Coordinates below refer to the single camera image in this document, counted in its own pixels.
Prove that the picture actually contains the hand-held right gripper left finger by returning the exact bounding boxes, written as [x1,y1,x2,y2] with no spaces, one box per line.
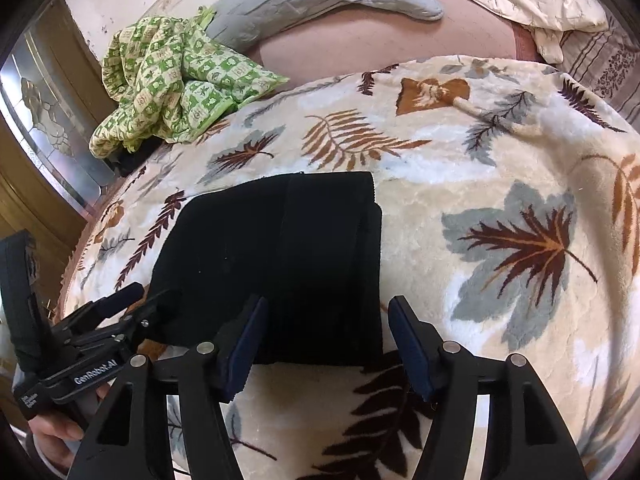
[67,294,271,480]

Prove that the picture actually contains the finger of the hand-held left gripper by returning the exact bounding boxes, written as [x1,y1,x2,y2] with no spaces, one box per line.
[60,282,146,334]
[70,289,182,351]

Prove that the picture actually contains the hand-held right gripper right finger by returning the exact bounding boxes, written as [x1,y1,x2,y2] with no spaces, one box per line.
[387,295,588,480]

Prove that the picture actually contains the black pants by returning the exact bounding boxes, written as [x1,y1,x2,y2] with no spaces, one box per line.
[150,171,384,367]

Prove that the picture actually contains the person's left hand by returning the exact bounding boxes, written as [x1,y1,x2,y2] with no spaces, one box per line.
[27,384,112,473]

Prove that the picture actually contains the wooden wardrobe with glass panel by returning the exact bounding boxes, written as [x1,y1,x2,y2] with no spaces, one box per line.
[0,0,122,322]

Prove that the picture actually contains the dark cloth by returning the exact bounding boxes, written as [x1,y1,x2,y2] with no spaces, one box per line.
[105,137,164,179]

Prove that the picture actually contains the leaf-print fleece blanket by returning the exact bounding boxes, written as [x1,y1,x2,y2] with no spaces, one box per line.
[57,55,640,480]

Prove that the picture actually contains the green checked patterned cloth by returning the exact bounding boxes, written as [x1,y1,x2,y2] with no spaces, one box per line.
[89,6,291,154]

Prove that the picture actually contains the pink bed sheet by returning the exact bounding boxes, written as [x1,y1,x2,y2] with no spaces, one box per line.
[247,0,544,94]

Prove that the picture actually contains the striped floral bed sheet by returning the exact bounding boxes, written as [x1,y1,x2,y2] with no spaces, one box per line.
[557,27,640,126]

